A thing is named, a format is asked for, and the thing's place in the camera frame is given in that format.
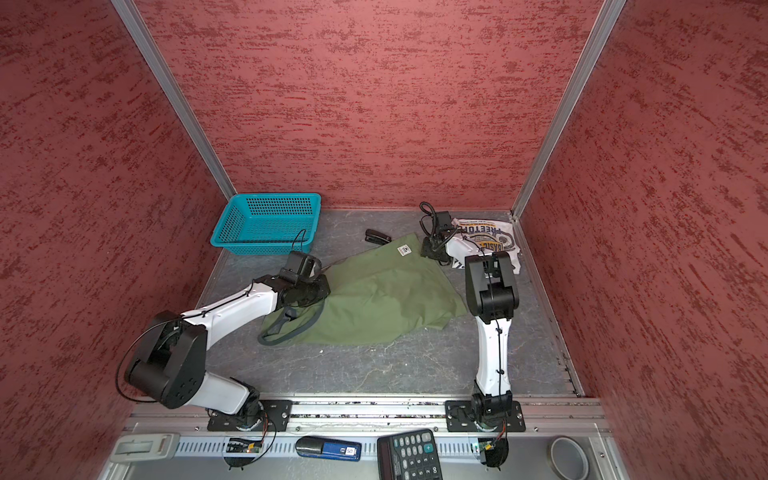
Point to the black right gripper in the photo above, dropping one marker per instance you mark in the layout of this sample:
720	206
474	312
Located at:
426	250

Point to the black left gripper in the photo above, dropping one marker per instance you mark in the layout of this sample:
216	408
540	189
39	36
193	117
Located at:
324	291

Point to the white tank top navy trim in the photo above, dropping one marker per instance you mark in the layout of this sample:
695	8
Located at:
482	237

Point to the green tank top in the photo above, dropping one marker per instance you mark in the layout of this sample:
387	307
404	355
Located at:
375	297

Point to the small black stapler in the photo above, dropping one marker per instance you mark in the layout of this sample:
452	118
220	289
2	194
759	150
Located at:
376	237

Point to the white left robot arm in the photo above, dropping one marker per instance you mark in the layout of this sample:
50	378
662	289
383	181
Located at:
167	362

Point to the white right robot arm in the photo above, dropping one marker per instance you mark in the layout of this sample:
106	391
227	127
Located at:
492	298

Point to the teal plastic laundry basket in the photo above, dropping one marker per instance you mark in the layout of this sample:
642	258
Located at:
268	224

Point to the blue black handheld device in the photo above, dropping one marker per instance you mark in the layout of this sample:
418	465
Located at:
328	449

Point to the left small circuit board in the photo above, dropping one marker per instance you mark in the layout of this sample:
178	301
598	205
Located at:
243	446

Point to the small circuit board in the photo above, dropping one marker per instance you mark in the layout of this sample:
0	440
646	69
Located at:
493	453
243	446

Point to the black calculator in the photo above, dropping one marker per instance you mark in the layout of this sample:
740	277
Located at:
408	456

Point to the right small circuit board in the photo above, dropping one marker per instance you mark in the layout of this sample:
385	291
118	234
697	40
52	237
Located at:
493	453

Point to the grey tape roll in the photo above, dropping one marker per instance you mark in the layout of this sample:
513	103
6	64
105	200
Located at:
567	458

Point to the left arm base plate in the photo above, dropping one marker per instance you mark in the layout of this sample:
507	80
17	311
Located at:
255	416

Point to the aluminium rail frame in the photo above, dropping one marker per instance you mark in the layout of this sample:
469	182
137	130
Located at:
364	418

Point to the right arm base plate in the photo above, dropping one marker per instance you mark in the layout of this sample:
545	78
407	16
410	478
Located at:
465	416

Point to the grey plastic handle block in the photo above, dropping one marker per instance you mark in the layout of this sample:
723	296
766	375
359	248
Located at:
134	448

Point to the grey metal corner post right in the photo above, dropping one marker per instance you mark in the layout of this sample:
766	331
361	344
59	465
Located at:
603	26

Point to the grey metal corner post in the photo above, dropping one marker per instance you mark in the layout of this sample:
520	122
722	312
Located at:
603	26
131	18

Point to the grey metal corner post left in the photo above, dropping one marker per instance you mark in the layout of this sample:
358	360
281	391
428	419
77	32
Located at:
131	18

